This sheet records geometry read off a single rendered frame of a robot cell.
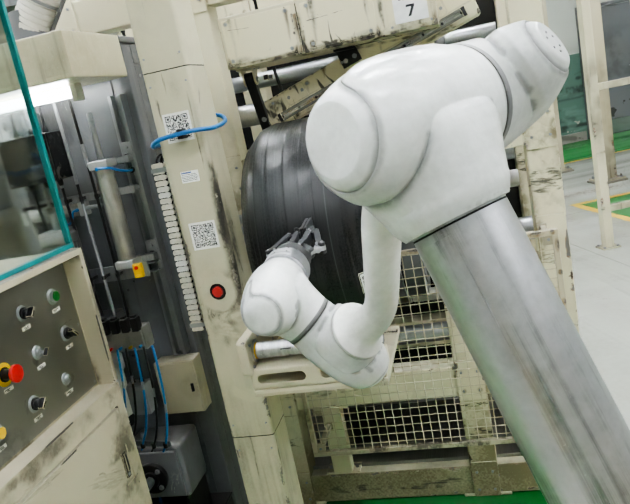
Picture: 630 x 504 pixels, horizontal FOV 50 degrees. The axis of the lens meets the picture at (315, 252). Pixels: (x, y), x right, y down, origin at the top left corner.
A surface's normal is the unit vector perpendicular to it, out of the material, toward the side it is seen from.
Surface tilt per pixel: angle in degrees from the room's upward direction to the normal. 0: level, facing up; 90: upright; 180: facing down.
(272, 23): 90
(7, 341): 90
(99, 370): 90
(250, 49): 90
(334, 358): 107
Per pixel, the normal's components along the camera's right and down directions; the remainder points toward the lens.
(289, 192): -0.27, -0.24
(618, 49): 0.12, 0.20
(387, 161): 0.14, 0.46
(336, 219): 0.03, 0.01
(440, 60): 0.28, -0.69
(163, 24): -0.20, 0.26
